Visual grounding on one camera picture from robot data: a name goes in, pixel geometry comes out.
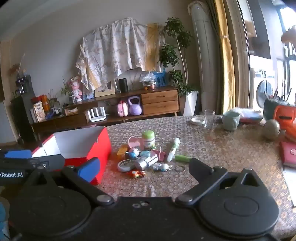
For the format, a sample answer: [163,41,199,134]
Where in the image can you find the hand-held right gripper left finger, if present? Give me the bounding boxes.
[24,157,115,206]

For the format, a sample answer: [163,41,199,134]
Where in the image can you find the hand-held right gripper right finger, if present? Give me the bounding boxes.
[175,158,266,206]

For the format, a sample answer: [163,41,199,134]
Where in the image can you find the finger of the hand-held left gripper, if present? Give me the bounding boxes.
[0,150,33,160]
[22,154,66,171]

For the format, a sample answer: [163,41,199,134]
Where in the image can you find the small green tube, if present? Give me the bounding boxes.
[174,154,192,163]

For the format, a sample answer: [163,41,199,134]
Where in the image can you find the red cardboard box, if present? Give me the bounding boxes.
[31,126,112,186]

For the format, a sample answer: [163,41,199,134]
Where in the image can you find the white tube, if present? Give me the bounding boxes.
[167,138,180,162]

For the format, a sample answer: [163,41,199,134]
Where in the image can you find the small pink box with stick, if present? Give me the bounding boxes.
[158,143,167,162]

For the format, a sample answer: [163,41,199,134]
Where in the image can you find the light blue oval case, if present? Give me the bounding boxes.
[117,159,139,172]

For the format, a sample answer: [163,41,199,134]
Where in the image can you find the small orange box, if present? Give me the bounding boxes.
[117,145,129,159]

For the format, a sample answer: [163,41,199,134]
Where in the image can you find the small cartoon figurine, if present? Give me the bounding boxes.
[126,148,139,159]

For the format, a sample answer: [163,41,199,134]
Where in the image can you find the pink heart-shaped dish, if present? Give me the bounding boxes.
[128,136,143,149]

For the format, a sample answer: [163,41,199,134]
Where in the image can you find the green-lid bottle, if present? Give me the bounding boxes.
[142,130,156,151]

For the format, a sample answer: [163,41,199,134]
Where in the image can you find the patterned tablecloth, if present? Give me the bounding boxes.
[88,114,296,235]

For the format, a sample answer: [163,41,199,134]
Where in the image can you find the black floor cabinet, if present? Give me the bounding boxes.
[10,95,36,144]

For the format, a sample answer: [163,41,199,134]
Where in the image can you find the yellow snack box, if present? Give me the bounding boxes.
[33,101,46,123]

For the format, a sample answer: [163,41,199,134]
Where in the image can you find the clear glass cup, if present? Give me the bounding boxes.
[204,109,216,129]

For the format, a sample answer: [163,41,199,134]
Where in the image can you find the white router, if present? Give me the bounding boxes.
[85,107,107,123]

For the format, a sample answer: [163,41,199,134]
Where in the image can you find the pale green mug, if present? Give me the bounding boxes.
[222,111,241,131]

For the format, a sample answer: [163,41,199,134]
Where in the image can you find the red and orange packages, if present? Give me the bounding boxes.
[31,94,50,112]

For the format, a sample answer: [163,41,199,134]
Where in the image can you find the potted tree in white pot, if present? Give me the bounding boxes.
[159,17,200,116]

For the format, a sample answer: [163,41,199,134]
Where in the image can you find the pink toy case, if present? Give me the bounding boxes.
[117,100,129,117]

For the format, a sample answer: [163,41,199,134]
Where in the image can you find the black coffee machine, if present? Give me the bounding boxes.
[15,74,33,94]

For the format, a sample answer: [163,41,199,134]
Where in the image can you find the pile of plastic-wrapped packets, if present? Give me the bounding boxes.
[239,108,264,123]

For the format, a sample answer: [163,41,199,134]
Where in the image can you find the wooden media cabinet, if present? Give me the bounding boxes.
[31,85,181,134]

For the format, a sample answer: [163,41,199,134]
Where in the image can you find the purple kettlebell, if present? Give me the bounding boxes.
[128,96,142,116]

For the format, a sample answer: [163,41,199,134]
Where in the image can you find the small potted green plant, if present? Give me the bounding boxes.
[60,77,76,105]

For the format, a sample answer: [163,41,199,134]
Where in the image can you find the pink doll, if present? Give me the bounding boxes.
[70,76,83,103]

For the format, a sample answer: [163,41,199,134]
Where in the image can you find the grey ball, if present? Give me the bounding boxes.
[263,119,281,140]

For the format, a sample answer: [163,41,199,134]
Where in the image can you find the dried flower arrangement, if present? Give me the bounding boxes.
[9,53,26,77]

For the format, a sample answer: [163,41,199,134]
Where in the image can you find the black cylinder speaker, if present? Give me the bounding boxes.
[118,78,128,93]

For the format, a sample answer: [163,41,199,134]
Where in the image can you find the dark green utensil holder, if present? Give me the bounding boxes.
[263,80,293,121]

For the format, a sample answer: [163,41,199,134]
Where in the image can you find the red notebook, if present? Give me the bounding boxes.
[279,141,296,169]

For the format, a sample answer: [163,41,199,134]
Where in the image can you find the clear plastic bag with snacks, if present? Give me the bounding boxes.
[140,70,157,91]

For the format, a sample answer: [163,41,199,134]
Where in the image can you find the grey fan-shaped board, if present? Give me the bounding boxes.
[115,68,143,91]

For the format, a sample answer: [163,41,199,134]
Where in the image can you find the white washing machine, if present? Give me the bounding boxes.
[251,76,278,112]

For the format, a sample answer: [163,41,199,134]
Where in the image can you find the orange plastic container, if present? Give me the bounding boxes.
[274,104,296,131]

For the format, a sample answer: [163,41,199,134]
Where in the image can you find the yellow curtain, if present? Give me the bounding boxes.
[213,0,237,114]

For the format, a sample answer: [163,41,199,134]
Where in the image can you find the white standing air conditioner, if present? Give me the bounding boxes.
[188,1,221,114]

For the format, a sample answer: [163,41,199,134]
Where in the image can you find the printed cover cloth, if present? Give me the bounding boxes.
[76,17,166,92]

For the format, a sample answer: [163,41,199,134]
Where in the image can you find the cream picture frame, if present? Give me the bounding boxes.
[94,81,116,98]

